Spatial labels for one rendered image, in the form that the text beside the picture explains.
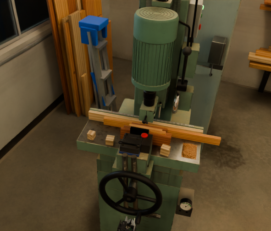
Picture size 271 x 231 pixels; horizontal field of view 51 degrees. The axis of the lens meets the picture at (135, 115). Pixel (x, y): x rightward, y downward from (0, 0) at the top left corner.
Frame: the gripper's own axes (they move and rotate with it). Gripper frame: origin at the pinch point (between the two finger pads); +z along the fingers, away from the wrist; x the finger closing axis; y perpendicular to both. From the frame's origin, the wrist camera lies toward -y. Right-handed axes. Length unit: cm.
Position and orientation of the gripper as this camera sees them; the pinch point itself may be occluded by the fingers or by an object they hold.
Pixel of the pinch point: (130, 222)
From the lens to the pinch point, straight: 137.6
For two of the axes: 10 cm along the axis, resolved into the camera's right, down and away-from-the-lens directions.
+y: 1.2, -9.4, -3.1
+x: -9.8, -1.7, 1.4
